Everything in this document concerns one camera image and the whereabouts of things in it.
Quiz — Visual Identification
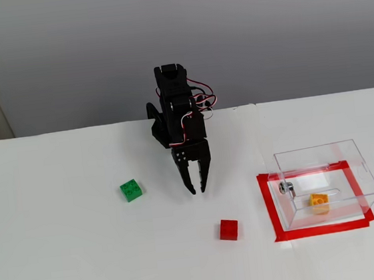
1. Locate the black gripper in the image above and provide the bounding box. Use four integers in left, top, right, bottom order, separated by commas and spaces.
170, 138, 217, 198

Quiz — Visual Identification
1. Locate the yellow lego brick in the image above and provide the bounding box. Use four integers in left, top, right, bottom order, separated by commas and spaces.
306, 191, 332, 217

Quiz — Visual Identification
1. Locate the green lego brick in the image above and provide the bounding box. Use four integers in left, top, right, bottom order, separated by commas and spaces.
118, 178, 144, 204

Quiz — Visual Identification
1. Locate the red lego brick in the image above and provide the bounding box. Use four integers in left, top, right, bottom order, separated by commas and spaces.
218, 217, 241, 243

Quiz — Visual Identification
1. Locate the silver box lock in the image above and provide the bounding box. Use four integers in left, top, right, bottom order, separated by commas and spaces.
277, 180, 298, 202

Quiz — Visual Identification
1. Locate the transparent acrylic box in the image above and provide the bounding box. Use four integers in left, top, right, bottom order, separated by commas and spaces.
264, 136, 374, 234

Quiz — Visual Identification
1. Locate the black table clamp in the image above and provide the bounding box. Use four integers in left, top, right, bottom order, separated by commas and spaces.
145, 100, 165, 122

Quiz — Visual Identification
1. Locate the red tape square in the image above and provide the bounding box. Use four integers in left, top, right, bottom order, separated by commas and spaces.
255, 157, 374, 245

